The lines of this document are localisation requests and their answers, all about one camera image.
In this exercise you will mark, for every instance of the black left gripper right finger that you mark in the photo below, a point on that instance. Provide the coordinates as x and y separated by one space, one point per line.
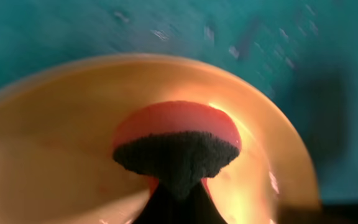
198 208

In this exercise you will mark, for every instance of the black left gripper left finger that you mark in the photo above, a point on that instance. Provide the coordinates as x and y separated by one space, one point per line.
160 209

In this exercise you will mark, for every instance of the green and red sponge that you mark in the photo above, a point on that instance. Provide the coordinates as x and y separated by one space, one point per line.
178 143

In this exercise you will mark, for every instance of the yellow plate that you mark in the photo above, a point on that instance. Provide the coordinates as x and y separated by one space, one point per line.
57 127

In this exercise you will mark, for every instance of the blue plastic tray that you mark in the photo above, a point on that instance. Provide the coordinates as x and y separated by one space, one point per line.
303 54

